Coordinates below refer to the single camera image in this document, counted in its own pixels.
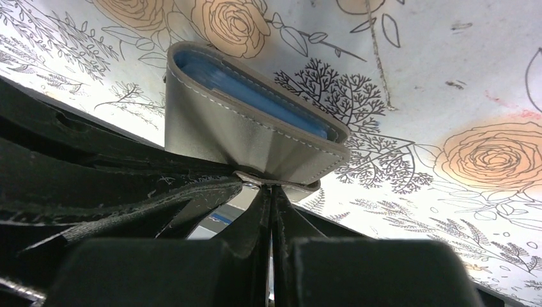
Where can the beige leather card holder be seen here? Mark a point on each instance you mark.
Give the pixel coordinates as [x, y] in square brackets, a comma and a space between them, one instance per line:
[220, 110]

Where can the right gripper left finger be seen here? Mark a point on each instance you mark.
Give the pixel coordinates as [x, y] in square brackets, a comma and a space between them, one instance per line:
[230, 269]

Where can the floral tablecloth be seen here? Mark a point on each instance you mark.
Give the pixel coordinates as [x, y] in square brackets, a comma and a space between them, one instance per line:
[442, 98]

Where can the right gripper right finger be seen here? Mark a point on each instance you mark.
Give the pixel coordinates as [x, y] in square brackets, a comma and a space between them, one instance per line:
[312, 269]

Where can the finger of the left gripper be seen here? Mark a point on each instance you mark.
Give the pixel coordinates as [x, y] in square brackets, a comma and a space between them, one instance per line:
[52, 158]
[35, 240]

